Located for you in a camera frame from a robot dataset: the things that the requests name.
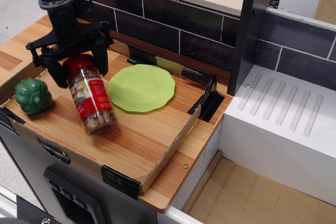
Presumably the light green plastic plate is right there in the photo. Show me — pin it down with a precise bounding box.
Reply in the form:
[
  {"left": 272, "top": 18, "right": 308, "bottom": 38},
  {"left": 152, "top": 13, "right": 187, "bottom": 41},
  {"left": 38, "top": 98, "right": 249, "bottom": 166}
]
[{"left": 108, "top": 64, "right": 175, "bottom": 113}]

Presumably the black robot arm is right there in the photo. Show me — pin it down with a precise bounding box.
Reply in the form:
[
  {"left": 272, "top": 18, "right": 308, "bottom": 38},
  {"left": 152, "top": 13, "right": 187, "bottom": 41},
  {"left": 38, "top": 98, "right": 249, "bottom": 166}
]
[{"left": 26, "top": 0, "right": 113, "bottom": 88}]

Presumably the white ridged drainboard sink unit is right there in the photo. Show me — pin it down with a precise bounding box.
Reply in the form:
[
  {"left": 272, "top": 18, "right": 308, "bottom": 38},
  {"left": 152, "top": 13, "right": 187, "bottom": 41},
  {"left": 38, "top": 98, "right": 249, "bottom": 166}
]
[{"left": 219, "top": 66, "right": 335, "bottom": 205}]

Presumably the dark grey vertical post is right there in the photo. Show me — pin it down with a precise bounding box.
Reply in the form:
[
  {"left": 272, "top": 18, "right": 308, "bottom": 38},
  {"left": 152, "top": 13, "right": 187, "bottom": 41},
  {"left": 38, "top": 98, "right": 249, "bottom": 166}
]
[{"left": 227, "top": 0, "right": 270, "bottom": 96}]

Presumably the green toy bell pepper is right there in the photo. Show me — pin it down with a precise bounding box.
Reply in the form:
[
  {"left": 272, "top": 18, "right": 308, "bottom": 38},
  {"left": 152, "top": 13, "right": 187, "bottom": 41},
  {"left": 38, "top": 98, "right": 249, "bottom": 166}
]
[{"left": 15, "top": 78, "right": 52, "bottom": 114}]

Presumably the red-capped basil spice bottle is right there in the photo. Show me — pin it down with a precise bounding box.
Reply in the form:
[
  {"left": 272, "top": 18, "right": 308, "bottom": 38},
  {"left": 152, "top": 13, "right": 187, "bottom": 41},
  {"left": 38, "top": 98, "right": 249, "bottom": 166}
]
[{"left": 62, "top": 54, "right": 118, "bottom": 134}]

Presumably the grey oven front panel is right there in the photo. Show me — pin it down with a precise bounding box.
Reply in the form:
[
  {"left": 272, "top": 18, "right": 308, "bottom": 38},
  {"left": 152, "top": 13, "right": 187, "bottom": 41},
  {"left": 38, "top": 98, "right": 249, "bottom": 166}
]
[{"left": 1, "top": 126, "right": 158, "bottom": 223}]

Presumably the cardboard fence with black tape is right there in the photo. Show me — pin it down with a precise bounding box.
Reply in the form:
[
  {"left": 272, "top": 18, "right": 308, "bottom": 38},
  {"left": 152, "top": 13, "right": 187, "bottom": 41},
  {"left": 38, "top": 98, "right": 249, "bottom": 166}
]
[{"left": 1, "top": 32, "right": 232, "bottom": 209}]

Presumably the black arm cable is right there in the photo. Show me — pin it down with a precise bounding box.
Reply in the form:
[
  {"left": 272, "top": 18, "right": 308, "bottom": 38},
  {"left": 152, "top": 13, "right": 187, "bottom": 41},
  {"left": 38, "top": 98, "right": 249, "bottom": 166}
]
[{"left": 75, "top": 0, "right": 93, "bottom": 14}]

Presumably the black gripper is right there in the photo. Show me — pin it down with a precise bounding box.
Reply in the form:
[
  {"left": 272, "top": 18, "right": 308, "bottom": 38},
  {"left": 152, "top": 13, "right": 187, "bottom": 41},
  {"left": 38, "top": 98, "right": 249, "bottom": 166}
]
[{"left": 26, "top": 7, "right": 113, "bottom": 88}]

